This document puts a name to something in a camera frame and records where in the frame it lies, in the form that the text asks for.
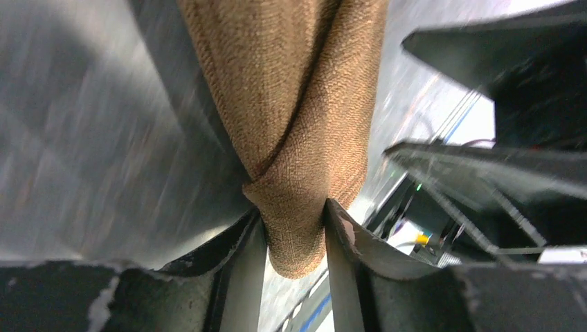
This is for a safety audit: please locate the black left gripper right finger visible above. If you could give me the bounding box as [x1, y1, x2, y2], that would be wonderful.
[324, 199, 586, 331]

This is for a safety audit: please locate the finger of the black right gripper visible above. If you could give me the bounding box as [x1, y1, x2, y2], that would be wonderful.
[402, 1, 586, 149]
[385, 141, 586, 264]

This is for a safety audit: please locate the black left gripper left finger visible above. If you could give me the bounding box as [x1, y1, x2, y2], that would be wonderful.
[1, 210, 267, 331]

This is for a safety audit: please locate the brown cloth napkin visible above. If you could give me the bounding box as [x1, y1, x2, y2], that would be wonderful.
[179, 1, 388, 279]

